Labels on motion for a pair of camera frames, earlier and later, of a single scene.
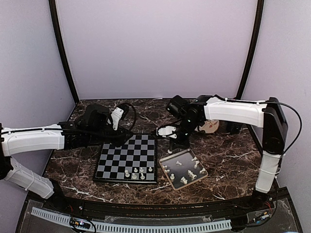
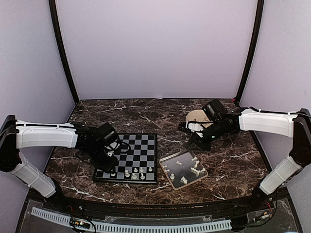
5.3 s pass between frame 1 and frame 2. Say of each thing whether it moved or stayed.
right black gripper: moved
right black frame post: stayed
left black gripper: moved
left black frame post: stayed
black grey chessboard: stayed
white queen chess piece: stayed
